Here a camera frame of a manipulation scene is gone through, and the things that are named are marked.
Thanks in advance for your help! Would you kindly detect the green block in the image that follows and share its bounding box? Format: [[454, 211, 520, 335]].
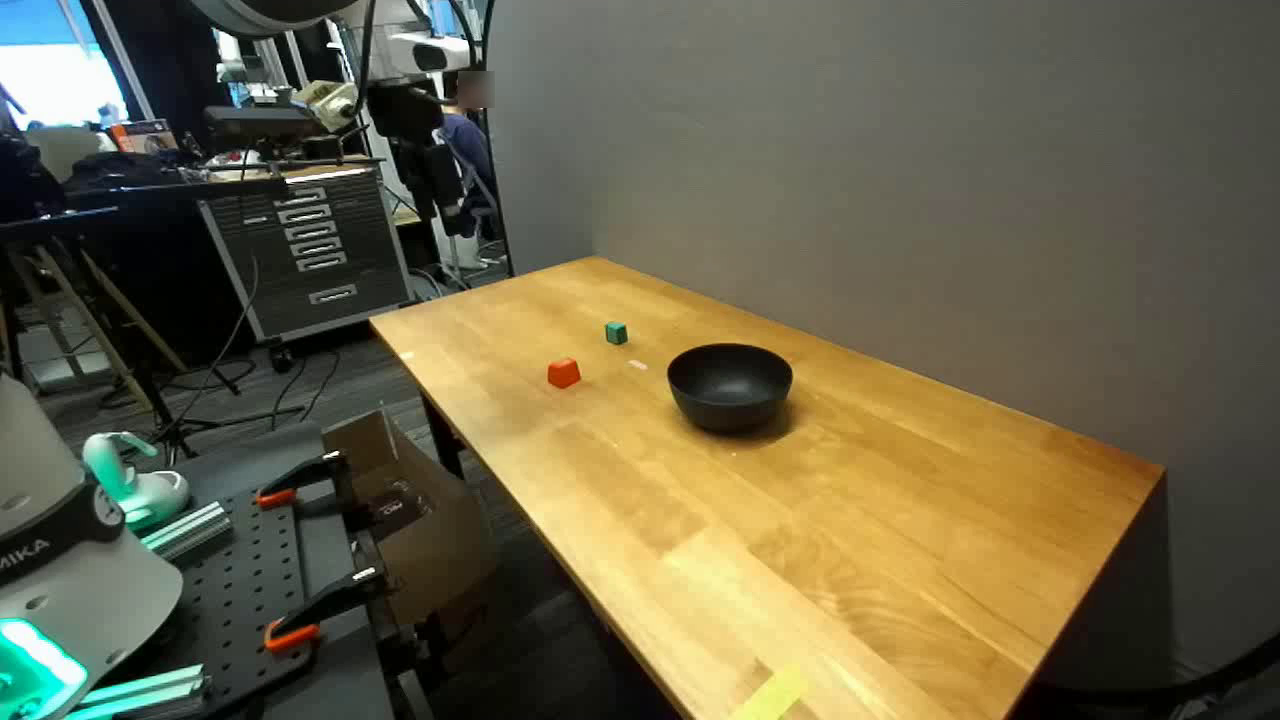
[[606, 319, 628, 342]]

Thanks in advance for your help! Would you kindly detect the orange block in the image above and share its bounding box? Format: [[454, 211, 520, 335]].
[[543, 356, 583, 387]]

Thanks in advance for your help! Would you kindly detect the black bowl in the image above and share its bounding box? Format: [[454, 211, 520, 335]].
[[669, 342, 791, 433]]

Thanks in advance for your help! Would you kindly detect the cardboard box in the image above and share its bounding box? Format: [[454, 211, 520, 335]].
[[323, 413, 498, 624]]

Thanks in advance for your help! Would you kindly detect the grey drawer cabinet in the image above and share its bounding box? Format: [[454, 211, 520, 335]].
[[201, 162, 413, 342]]

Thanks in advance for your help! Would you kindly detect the yellow tape piece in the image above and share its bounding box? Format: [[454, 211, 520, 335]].
[[732, 670, 809, 720]]

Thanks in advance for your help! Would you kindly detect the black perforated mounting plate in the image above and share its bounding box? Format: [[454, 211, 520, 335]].
[[116, 493, 334, 720]]

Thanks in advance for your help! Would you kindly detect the aluminium extrusion bar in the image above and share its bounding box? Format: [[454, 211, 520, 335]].
[[143, 503, 231, 558]]

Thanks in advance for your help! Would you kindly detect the teal white handheld device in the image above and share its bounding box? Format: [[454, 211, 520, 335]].
[[80, 433, 192, 531]]

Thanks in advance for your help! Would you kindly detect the upper orange-handled clamp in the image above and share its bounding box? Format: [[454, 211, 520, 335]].
[[253, 452, 352, 506]]

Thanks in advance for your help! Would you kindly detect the orange-handled clamp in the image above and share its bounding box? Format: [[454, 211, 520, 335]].
[[253, 452, 352, 506], [259, 569, 389, 656]]

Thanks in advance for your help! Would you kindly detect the lower orange-handled clamp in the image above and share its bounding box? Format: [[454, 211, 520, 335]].
[[259, 569, 389, 656]]

